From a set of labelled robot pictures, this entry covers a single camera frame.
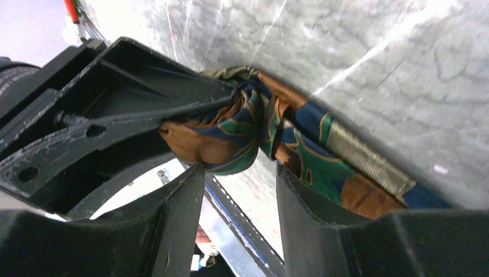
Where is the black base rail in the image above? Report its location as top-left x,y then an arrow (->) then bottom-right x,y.
199,175 -> 285,276

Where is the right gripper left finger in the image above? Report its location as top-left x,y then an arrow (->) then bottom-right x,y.
1,164 -> 205,276

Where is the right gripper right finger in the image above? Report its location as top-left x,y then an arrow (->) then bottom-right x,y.
276,166 -> 488,276

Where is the colourful patterned tie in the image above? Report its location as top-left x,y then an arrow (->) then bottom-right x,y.
159,66 -> 450,218

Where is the person's bare hand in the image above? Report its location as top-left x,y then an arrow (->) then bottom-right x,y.
195,225 -> 212,244

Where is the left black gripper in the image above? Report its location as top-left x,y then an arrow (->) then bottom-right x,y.
1,37 -> 238,220

